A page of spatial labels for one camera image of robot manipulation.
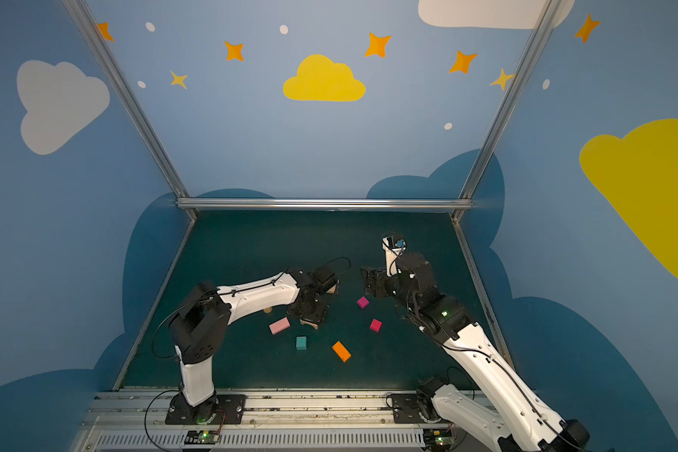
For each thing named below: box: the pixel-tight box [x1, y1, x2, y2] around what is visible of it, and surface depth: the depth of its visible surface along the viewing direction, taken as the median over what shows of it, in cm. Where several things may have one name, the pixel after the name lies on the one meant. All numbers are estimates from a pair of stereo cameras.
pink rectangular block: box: [268, 316, 291, 336], surface depth 91 cm
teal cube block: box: [295, 336, 307, 351], surface depth 86 cm
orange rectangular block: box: [331, 339, 353, 363], surface depth 86 cm
